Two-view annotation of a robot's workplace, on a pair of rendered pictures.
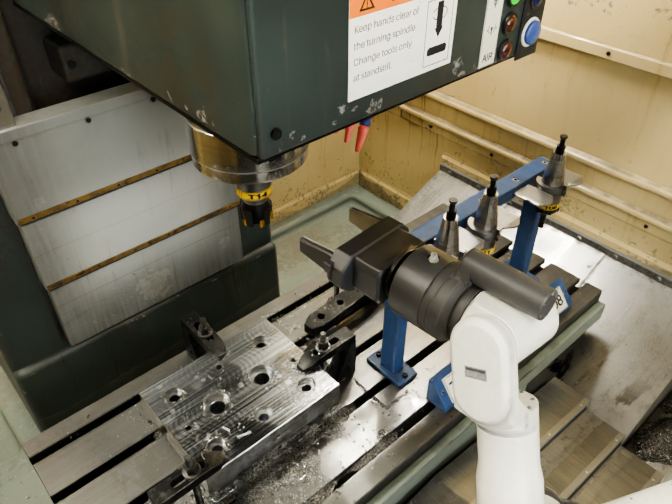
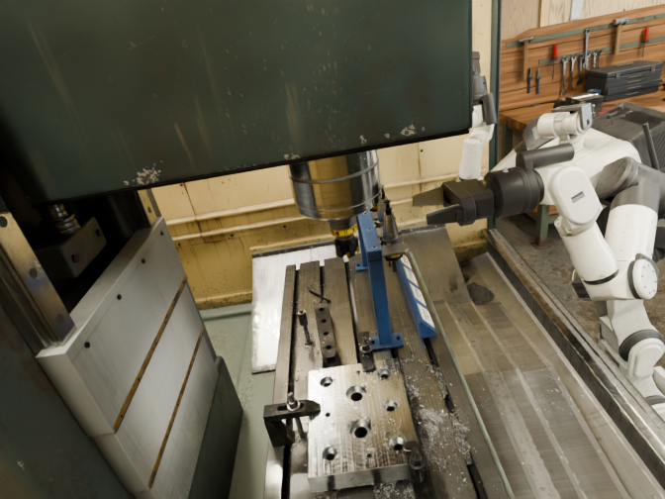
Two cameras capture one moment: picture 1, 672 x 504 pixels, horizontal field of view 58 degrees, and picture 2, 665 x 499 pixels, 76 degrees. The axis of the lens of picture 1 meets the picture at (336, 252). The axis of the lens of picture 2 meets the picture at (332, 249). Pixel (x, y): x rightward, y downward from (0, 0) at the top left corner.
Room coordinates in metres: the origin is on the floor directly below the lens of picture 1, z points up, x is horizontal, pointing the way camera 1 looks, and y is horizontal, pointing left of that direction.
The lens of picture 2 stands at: (0.24, 0.65, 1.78)
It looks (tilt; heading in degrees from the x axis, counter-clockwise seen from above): 29 degrees down; 314
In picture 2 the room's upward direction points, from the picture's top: 11 degrees counter-clockwise
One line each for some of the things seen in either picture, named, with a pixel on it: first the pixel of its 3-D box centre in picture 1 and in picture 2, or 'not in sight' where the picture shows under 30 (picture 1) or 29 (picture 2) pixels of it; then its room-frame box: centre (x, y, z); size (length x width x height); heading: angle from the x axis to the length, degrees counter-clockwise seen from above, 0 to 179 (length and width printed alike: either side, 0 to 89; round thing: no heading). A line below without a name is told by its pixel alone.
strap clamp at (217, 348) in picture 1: (205, 343); (293, 417); (0.84, 0.26, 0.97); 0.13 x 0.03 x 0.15; 42
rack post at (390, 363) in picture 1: (395, 317); (380, 303); (0.84, -0.12, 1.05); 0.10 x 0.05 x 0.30; 42
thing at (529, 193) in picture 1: (535, 196); not in sight; (1.02, -0.40, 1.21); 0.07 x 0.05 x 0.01; 42
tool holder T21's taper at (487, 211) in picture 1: (488, 208); (383, 208); (0.91, -0.28, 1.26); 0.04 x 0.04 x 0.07
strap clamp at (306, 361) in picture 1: (326, 357); (367, 357); (0.80, 0.02, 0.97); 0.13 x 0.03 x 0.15; 132
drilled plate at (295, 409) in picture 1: (241, 397); (359, 417); (0.72, 0.18, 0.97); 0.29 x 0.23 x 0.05; 132
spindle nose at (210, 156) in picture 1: (246, 114); (333, 170); (0.73, 0.12, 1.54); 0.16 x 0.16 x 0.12
